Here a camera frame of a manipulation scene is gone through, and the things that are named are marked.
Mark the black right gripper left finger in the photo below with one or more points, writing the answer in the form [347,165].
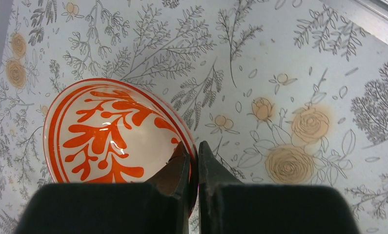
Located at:
[157,206]

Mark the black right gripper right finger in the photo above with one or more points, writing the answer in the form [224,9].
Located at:
[229,206]

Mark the red white coral bowl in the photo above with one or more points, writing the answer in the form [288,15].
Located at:
[101,130]

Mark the floral tablecloth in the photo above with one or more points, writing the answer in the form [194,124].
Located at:
[284,91]

